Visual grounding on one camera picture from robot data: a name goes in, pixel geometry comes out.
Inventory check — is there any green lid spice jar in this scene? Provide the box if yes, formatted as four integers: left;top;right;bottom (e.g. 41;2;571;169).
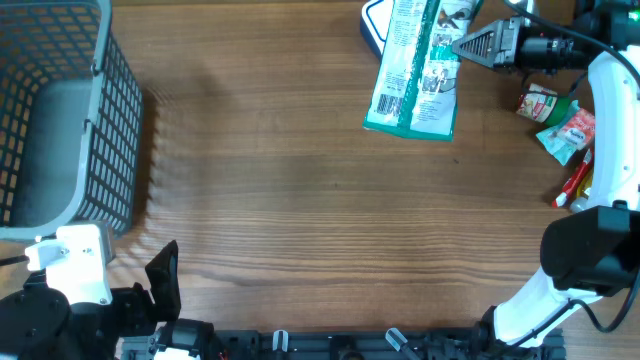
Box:
516;83;571;127

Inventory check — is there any dark green box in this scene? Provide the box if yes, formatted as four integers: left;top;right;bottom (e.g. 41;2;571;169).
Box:
363;0;483;141

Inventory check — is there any green white snack pack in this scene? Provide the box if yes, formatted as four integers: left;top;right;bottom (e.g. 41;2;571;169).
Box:
536;100;580;166

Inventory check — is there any red juice carton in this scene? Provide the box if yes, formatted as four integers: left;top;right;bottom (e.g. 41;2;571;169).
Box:
558;108;595;150

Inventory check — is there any red slim stick packet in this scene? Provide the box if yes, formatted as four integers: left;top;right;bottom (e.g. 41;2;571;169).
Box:
552;148;594;208

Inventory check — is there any yellow liquid bottle grey cap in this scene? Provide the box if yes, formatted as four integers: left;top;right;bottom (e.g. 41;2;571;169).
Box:
569;170;593;213

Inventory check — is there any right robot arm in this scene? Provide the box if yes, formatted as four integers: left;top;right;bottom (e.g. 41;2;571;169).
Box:
453;1;639;359

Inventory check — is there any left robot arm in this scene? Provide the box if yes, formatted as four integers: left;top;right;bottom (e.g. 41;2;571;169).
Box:
1;241;226;360

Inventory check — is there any white barcode scanner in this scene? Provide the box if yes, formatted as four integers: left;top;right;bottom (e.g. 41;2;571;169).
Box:
360;0;394;60

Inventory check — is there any grey plastic mesh basket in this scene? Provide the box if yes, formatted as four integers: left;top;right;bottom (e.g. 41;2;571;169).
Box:
1;0;144;243

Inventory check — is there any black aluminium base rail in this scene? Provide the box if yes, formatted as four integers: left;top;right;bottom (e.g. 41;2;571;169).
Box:
121;327;567;360

